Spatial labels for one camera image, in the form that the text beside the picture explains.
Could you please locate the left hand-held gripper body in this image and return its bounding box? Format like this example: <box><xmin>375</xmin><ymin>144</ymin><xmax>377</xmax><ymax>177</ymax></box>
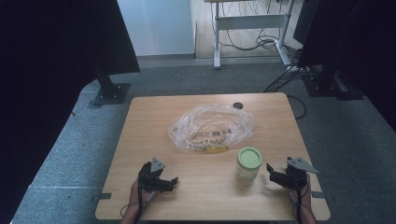
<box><xmin>137</xmin><ymin>157</ymin><xmax>166</xmax><ymax>192</ymax></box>

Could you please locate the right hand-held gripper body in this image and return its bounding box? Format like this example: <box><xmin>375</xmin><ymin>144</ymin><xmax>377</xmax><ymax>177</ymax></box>
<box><xmin>284</xmin><ymin>156</ymin><xmax>319</xmax><ymax>189</ymax></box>

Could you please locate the glass jar with green lid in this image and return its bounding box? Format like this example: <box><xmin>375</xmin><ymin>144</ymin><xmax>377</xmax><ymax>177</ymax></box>
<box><xmin>236</xmin><ymin>147</ymin><xmax>263</xmax><ymax>182</ymax></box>

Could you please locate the clear plastic bag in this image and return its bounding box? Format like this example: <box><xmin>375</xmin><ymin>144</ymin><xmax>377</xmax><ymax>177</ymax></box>
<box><xmin>167</xmin><ymin>104</ymin><xmax>256</xmax><ymax>154</ymax></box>

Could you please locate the person's right hand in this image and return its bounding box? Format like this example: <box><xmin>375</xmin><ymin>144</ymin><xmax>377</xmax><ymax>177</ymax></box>
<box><xmin>286</xmin><ymin>173</ymin><xmax>313</xmax><ymax>209</ymax></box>

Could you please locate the person's left hand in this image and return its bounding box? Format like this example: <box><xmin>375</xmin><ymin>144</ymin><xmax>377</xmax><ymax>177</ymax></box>
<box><xmin>128</xmin><ymin>177</ymin><xmax>157</xmax><ymax>217</ymax></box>

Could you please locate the black curtain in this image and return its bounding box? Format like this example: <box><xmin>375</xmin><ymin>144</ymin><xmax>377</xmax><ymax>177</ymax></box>
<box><xmin>297</xmin><ymin>0</ymin><xmax>396</xmax><ymax>133</ymax></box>
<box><xmin>0</xmin><ymin>0</ymin><xmax>141</xmax><ymax>224</ymax></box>

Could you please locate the dark monitor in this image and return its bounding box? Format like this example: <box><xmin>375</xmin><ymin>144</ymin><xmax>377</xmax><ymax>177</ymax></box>
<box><xmin>292</xmin><ymin>0</ymin><xmax>316</xmax><ymax>47</ymax></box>

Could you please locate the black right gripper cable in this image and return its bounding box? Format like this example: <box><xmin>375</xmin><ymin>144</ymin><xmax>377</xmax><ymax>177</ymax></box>
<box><xmin>290</xmin><ymin>185</ymin><xmax>304</xmax><ymax>224</ymax></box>

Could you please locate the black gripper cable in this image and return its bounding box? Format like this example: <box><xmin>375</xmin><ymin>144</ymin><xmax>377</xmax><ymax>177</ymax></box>
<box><xmin>120</xmin><ymin>185</ymin><xmax>148</xmax><ymax>224</ymax></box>
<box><xmin>290</xmin><ymin>185</ymin><xmax>304</xmax><ymax>224</ymax></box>

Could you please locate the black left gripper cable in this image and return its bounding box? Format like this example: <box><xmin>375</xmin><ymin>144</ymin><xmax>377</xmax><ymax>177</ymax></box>
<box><xmin>120</xmin><ymin>185</ymin><xmax>148</xmax><ymax>224</ymax></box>

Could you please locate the black floor cable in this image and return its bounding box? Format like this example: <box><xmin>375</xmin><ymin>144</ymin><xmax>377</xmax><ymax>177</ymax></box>
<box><xmin>262</xmin><ymin>65</ymin><xmax>308</xmax><ymax>120</ymax></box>

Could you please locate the black stand with base plate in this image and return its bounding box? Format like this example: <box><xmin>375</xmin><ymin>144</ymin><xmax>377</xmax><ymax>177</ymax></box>
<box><xmin>90</xmin><ymin>66</ymin><xmax>132</xmax><ymax>107</ymax></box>
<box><xmin>300</xmin><ymin>63</ymin><xmax>364</xmax><ymax>102</ymax></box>

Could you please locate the tangle of black cables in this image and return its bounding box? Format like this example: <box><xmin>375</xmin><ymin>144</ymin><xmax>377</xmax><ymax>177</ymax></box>
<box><xmin>210</xmin><ymin>0</ymin><xmax>302</xmax><ymax>52</ymax></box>

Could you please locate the white desk frame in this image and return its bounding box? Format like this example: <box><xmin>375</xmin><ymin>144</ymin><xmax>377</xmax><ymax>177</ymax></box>
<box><xmin>204</xmin><ymin>0</ymin><xmax>295</xmax><ymax>70</ymax></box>

